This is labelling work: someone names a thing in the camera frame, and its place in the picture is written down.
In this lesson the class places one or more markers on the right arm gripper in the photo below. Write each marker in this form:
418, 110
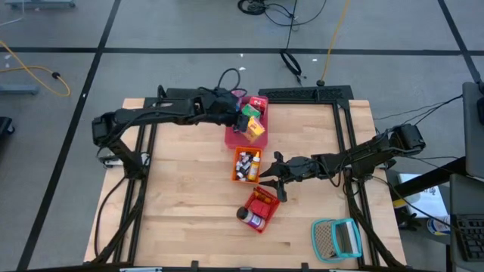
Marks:
302, 170

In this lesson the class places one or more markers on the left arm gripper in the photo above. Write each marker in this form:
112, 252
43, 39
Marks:
219, 107

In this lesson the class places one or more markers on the yellow cereal box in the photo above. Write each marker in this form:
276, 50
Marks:
255, 130

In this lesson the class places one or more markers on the green cereal box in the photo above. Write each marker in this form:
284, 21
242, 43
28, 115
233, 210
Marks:
250, 110

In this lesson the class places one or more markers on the yellow squeeze bottle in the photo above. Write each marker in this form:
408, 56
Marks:
254, 168

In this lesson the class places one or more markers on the red slotted plastic basket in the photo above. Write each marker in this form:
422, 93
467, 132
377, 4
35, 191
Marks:
275, 204

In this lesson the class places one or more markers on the red fruit loops cereal box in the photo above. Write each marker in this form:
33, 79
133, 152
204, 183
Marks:
259, 102

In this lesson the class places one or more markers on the pink cereal box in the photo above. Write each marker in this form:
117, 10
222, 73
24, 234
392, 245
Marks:
240, 93

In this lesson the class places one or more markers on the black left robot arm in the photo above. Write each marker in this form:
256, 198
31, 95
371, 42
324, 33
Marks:
151, 115

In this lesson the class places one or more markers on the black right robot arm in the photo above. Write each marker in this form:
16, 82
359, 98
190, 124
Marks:
370, 151

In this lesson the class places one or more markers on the pink plastic bin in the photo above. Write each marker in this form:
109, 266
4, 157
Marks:
242, 143

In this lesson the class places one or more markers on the orange yellow snack packet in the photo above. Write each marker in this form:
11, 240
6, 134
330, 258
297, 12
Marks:
261, 196

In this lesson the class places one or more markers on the black dropper bottle white cap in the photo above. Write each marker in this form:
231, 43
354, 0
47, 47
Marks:
242, 174
239, 164

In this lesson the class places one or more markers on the dropper bottle red-edged label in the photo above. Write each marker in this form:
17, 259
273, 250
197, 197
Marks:
246, 160

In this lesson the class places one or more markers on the red dropper bottle white cap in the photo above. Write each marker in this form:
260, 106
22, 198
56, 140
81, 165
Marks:
244, 154

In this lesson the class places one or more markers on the orange slotted plastic basket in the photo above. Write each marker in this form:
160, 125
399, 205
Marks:
234, 170

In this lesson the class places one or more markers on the black flat plate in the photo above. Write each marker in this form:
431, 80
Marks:
181, 92

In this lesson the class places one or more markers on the black perforated plate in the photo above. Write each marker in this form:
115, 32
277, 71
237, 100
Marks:
302, 93

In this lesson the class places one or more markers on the teal mesh strainer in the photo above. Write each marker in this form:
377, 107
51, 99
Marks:
323, 240

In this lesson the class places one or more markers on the teal rectangular container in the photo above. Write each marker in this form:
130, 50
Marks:
349, 238

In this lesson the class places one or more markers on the black clamp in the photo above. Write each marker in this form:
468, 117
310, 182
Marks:
408, 219

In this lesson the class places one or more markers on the white paper sheet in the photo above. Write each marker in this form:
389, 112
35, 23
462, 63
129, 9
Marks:
427, 202

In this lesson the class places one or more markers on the black diagonal beam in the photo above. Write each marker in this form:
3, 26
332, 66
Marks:
431, 177

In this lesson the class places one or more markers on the grey desk with keyboard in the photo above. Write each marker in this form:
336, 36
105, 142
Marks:
465, 196

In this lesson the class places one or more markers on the grey desk top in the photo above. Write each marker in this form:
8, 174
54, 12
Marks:
474, 132

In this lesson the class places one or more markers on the black keyboard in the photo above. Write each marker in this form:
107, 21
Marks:
470, 238

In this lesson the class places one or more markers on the grey cart foot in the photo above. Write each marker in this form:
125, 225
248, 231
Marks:
19, 89

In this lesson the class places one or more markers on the black floor object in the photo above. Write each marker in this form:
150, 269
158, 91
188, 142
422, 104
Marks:
5, 126

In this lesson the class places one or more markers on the grey cart base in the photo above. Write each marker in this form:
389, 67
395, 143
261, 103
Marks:
38, 4

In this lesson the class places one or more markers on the black metal rig frame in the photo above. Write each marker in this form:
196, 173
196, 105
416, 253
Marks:
136, 192

